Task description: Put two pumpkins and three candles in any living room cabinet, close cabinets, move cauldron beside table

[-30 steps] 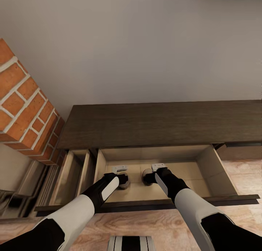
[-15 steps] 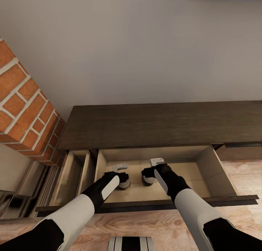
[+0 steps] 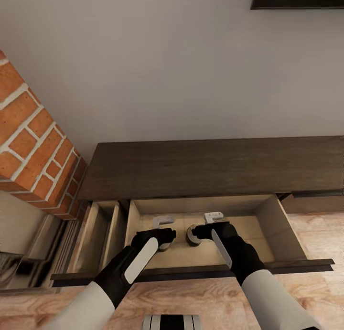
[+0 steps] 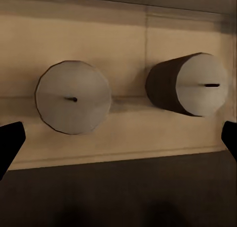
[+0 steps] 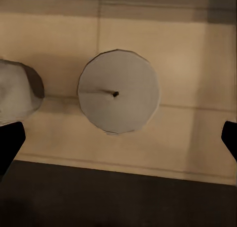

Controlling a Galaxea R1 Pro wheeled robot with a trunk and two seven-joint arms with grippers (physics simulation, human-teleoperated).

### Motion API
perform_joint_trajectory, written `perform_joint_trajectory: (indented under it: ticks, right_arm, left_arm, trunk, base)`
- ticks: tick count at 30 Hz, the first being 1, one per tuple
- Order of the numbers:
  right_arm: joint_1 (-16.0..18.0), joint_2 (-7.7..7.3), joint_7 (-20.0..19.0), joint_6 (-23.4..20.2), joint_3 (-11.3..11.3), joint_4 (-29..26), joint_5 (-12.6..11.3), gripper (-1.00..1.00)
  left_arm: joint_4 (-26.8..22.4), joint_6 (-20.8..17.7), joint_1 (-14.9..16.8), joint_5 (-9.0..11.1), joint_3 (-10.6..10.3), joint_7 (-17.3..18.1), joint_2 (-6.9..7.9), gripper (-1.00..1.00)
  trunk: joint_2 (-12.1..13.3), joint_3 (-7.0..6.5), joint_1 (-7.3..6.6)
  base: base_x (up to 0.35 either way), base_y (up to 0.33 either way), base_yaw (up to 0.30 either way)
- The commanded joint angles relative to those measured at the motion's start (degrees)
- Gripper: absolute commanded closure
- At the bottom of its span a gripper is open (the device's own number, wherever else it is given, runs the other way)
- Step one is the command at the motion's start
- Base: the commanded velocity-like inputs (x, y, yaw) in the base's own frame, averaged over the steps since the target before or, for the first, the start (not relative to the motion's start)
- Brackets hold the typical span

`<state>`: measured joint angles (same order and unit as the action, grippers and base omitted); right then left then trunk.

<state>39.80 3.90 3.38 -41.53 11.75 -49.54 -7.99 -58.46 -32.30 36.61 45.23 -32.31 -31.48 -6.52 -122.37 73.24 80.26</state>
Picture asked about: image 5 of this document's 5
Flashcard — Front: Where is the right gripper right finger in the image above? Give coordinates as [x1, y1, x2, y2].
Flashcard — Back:
[221, 121, 237, 161]

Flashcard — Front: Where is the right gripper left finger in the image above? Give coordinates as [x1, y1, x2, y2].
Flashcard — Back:
[0, 121, 26, 181]

